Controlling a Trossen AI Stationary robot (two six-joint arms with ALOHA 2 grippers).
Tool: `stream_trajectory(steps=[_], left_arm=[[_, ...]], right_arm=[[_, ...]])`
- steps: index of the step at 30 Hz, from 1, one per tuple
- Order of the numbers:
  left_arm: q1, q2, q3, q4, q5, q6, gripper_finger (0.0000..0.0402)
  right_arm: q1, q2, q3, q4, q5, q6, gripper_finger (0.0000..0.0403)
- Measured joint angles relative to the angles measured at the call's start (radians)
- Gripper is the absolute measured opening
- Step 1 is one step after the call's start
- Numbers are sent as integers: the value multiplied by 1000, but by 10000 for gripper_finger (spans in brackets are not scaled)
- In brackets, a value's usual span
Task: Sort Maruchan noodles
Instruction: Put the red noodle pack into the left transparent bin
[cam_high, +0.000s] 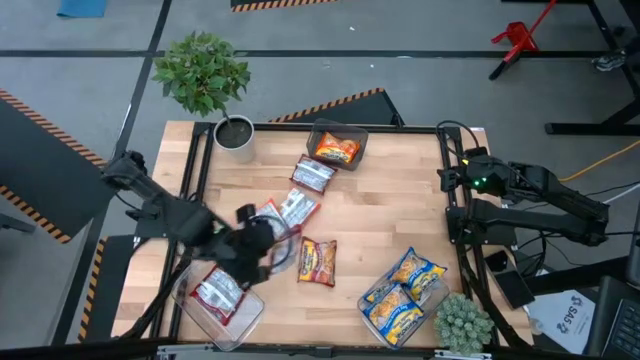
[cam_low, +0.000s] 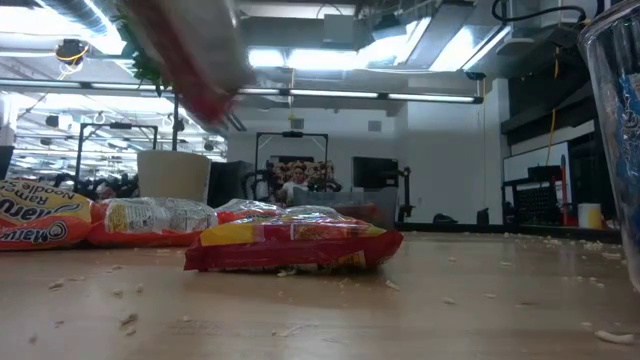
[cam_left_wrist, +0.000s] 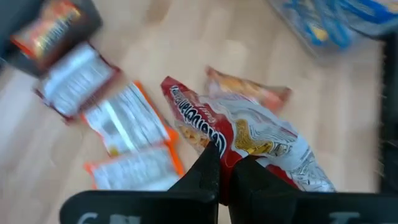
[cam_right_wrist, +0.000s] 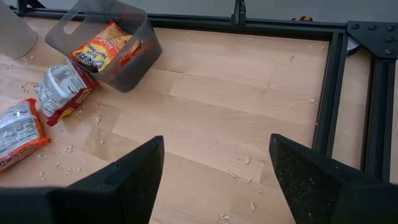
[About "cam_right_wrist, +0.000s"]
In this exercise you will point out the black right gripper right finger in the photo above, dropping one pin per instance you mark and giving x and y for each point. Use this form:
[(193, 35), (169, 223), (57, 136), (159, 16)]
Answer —
[(311, 193)]

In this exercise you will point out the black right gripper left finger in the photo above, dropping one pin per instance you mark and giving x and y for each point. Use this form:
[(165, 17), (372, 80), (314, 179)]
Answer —
[(133, 186)]

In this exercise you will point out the orange chicken ramen packet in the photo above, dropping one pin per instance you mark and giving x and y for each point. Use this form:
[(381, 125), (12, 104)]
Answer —
[(99, 46), (18, 133), (132, 53)]

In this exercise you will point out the translucent grey plastic bin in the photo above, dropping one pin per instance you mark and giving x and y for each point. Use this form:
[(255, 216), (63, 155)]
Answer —
[(136, 77)]

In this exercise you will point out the red roast beef ramen packet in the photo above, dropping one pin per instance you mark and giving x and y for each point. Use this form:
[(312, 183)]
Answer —
[(62, 90)]

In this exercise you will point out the black panel hazard striped edge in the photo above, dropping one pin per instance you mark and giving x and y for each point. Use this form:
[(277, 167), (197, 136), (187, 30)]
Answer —
[(301, 18)]

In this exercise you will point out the black aluminium table frame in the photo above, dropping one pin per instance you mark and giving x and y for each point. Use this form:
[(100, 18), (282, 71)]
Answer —
[(329, 93)]

